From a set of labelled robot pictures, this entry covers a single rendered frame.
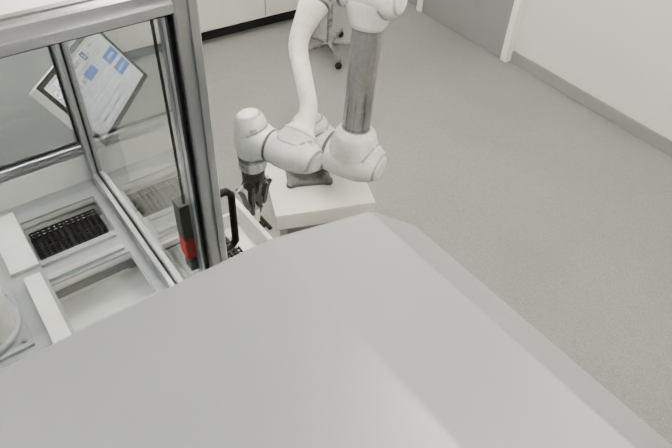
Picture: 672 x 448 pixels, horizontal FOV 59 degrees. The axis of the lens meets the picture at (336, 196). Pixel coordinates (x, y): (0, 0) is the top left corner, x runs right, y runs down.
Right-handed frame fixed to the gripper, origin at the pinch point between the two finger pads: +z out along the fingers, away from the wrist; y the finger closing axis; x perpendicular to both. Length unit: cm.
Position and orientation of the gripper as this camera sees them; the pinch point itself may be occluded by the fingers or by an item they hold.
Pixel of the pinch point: (255, 213)
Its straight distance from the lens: 206.0
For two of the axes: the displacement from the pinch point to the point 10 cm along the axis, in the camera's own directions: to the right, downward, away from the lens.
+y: -8.0, 3.8, -4.7
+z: -0.4, 7.4, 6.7
